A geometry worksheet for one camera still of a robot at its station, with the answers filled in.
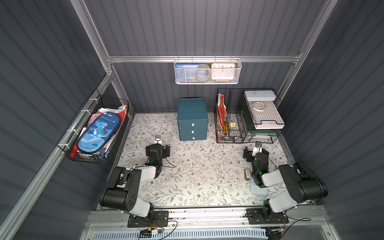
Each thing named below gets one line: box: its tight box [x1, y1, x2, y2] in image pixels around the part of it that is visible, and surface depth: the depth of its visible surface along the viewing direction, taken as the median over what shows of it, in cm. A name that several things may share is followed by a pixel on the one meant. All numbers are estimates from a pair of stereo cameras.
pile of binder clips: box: [220, 135, 233, 141], surface depth 107 cm
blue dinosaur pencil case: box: [76, 112, 121, 154], surface depth 66 cm
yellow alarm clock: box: [211, 62, 236, 82], surface depth 90 cm
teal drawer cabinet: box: [177, 97, 209, 141], surface depth 96 cm
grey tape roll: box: [195, 63, 211, 82], surface depth 90 cm
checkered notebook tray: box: [246, 100, 286, 130], surface depth 93 cm
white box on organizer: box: [244, 90, 277, 102], surface depth 102 cm
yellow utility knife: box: [223, 119, 228, 134], surface depth 114 cm
